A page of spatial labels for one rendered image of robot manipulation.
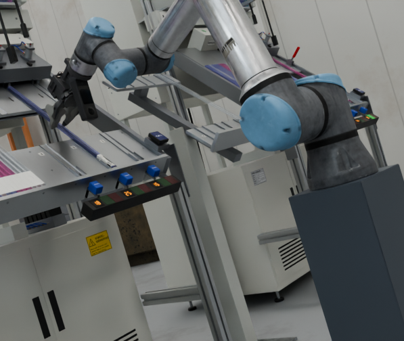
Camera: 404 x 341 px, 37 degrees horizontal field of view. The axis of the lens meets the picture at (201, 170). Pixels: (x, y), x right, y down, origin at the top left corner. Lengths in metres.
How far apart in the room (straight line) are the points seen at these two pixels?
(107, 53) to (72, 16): 5.55
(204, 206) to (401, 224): 0.87
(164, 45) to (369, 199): 0.69
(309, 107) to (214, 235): 0.93
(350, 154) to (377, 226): 0.16
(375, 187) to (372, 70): 3.60
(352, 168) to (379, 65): 3.56
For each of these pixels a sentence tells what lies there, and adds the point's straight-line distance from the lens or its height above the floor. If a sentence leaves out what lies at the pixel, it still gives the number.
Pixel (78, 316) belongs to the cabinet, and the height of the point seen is 0.34.
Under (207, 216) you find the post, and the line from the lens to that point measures 2.05.
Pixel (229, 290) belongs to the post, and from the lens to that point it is 2.09.
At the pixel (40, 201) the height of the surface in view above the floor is 0.70.
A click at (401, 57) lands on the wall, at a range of 4.75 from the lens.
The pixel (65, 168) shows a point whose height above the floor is 0.77.
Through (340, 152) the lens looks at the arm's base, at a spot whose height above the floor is 0.61.
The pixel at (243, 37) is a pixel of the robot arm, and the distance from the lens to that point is 1.25.
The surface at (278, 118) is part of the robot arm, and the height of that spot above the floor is 0.71.
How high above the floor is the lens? 0.67
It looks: level
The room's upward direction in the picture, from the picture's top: 17 degrees counter-clockwise
